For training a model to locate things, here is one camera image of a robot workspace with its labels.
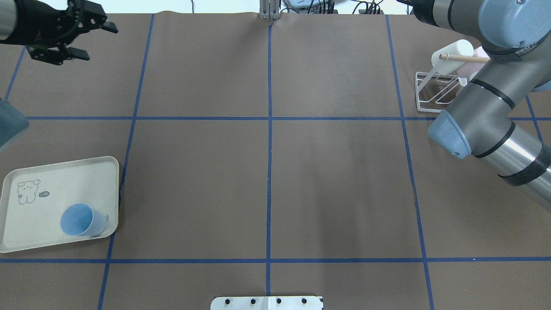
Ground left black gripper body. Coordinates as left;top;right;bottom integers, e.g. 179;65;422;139
12;0;88;51

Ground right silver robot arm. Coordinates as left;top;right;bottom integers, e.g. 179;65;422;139
407;0;551;211

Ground pink plastic cup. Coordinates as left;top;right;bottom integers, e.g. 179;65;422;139
456;46;490;79

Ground white wire cup rack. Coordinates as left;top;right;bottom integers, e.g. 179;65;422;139
415;56;484;113

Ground cream plastic cup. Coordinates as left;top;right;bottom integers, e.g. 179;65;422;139
431;39;474;75

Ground cream plastic tray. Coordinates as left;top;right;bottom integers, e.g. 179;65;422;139
1;156;120;253

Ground aluminium frame post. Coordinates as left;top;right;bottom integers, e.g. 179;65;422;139
258;0;282;20

